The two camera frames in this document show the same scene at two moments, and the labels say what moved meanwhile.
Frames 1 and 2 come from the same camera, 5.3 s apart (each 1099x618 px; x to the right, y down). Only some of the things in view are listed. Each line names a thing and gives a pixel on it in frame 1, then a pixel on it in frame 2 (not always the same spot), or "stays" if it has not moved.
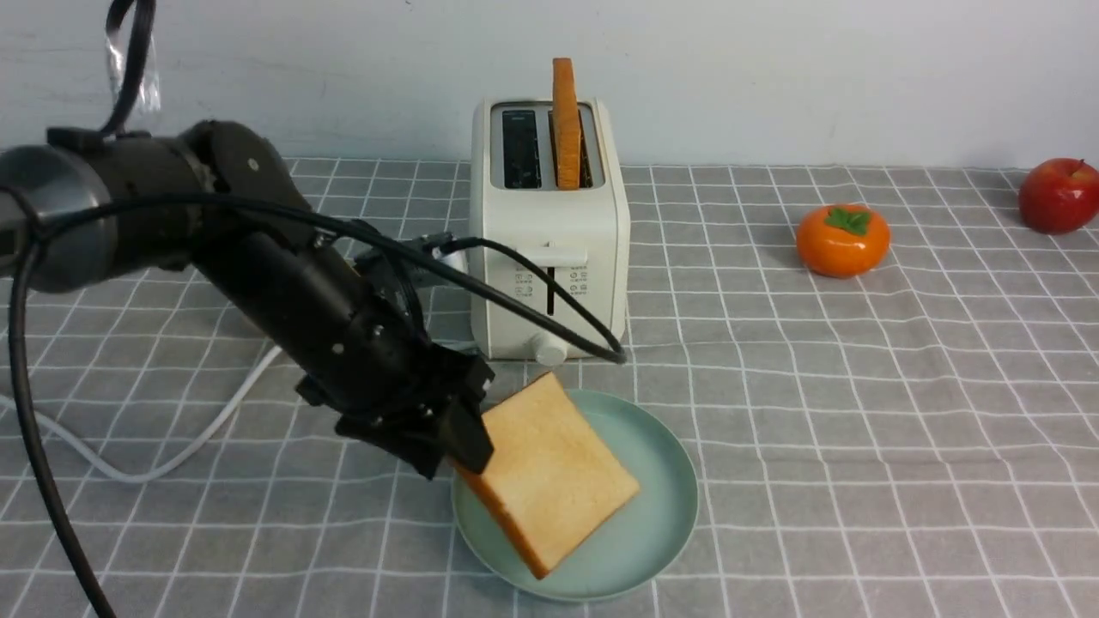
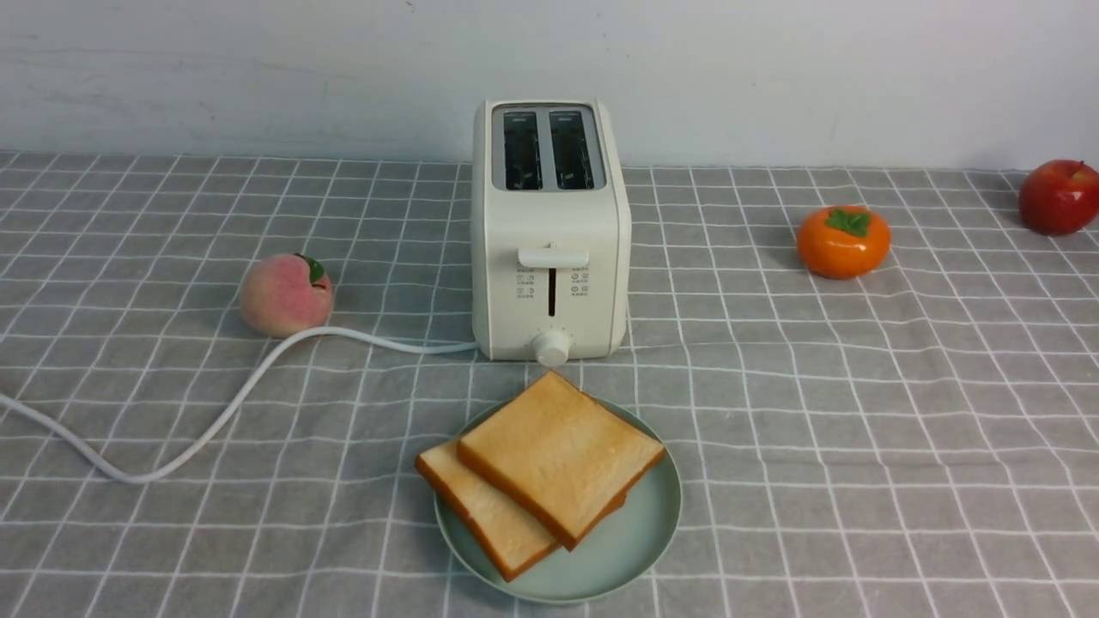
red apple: x=1059 y=196 stays
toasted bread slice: x=553 y=481 → x=510 y=536
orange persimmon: x=843 y=241 stays
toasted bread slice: x=567 y=121 → x=560 y=456
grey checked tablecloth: x=917 y=441 stays
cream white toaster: x=579 y=237 stays
